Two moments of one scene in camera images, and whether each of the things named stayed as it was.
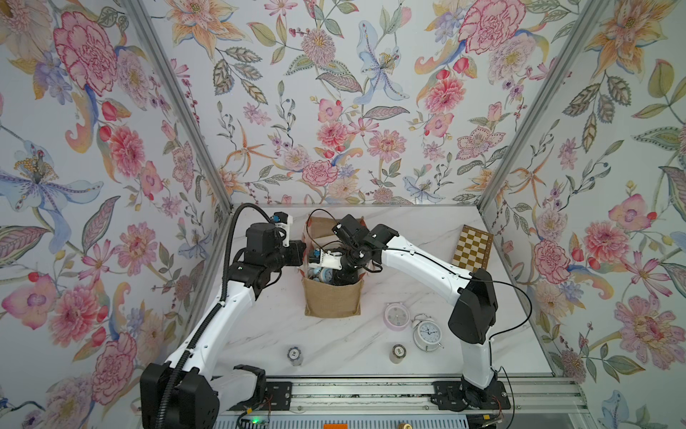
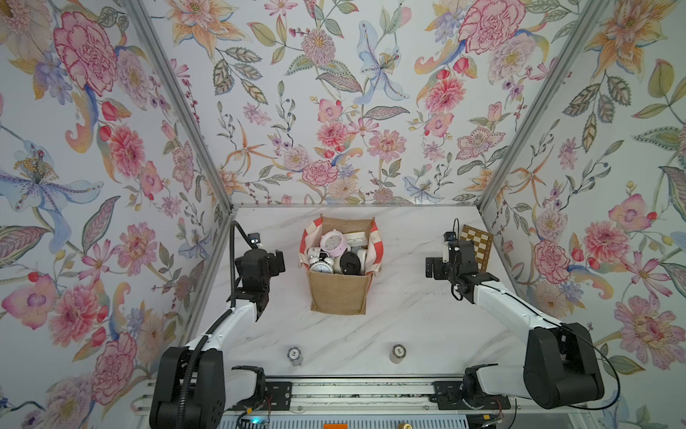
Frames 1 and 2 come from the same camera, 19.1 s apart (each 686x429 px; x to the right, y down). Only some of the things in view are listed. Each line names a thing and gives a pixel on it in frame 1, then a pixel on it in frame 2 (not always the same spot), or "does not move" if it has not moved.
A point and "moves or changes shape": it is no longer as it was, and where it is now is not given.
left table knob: x=294 y=355 does not move
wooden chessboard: x=472 y=249 does not move
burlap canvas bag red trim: x=322 y=299 moves or changes shape
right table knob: x=397 y=353 does not move
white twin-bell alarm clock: x=428 y=332 moves or changes shape
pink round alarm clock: x=396 y=315 to x=333 y=243
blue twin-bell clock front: x=321 y=273 moves or changes shape
